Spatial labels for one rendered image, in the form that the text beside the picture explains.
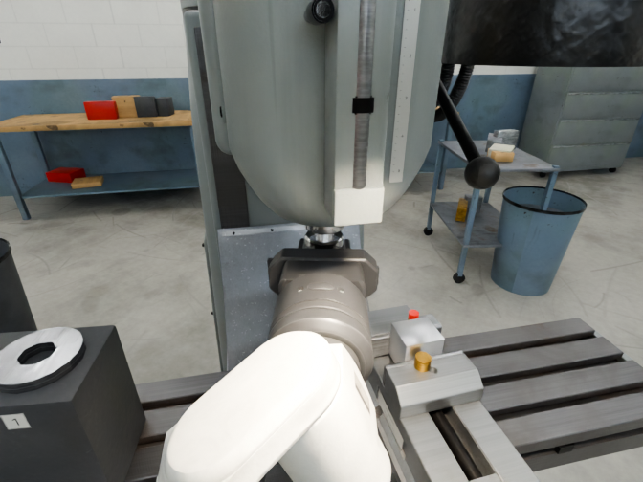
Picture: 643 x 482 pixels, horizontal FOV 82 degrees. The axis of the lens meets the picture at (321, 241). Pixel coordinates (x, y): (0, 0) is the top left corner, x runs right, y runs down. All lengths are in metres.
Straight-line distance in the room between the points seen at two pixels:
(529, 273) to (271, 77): 2.55
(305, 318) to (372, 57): 0.19
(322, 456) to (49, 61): 4.84
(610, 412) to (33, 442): 0.78
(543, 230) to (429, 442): 2.16
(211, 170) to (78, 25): 4.11
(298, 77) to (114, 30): 4.47
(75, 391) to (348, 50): 0.42
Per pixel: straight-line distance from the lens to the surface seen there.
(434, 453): 0.53
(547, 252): 2.69
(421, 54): 0.33
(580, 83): 5.48
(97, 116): 4.26
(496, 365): 0.77
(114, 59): 4.75
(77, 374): 0.51
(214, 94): 0.49
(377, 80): 0.27
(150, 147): 4.80
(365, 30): 0.27
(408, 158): 0.34
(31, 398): 0.51
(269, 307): 0.83
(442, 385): 0.56
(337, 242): 0.42
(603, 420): 0.76
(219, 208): 0.81
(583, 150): 5.82
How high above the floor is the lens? 1.46
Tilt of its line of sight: 27 degrees down
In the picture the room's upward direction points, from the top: straight up
